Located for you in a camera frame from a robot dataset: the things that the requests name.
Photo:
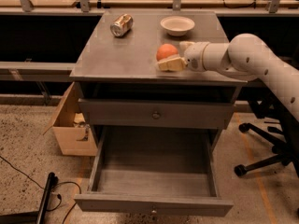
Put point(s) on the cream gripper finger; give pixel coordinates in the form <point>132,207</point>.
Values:
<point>173,65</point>
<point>185,44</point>

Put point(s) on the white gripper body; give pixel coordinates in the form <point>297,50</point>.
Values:
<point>193,56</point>

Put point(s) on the orange ball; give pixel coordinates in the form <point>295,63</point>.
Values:
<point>165,51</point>

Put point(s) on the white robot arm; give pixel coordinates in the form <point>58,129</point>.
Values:
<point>246,57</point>

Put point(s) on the upper grey drawer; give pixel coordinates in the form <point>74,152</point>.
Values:
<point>156,113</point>

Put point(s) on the grey wooden drawer cabinet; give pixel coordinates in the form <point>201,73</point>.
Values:
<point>125,68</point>

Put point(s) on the silver orange soda can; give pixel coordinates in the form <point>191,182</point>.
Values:
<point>121,25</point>

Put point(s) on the open lower grey drawer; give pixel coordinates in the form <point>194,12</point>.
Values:
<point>154,171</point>

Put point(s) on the white bowl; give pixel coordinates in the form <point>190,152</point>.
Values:
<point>177,25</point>

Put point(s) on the black office chair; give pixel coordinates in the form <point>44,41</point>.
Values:
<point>285,141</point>

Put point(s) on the cardboard box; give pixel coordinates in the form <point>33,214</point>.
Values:
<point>73,134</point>

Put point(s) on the black floor stand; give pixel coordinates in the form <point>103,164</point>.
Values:
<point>36,217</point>

